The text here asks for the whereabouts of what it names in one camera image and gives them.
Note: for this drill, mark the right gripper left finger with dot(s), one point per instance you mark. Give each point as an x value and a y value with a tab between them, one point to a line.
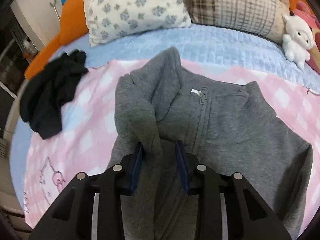
70	215

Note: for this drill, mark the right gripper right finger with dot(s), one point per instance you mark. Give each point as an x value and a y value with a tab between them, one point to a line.
248	215

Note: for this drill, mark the grey zip-up sweatshirt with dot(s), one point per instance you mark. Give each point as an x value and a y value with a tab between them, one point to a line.
229	127

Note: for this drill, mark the pink Hello Kitty blanket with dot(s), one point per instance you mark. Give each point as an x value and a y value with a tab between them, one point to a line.
88	130

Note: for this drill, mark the black garment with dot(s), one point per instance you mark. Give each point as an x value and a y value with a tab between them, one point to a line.
48	91

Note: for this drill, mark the light blue quilted bedspread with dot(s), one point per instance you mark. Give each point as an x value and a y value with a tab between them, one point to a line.
208	45

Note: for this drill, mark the white sheep plush toy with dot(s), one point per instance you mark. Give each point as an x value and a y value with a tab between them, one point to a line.
297	41

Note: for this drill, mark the white floral pillow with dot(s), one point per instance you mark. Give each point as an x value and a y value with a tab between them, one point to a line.
108	20

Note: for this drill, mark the beige patchwork pillow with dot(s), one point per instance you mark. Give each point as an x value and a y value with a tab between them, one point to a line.
259	17

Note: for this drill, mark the orange bed frame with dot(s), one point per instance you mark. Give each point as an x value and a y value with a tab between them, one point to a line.
72	26

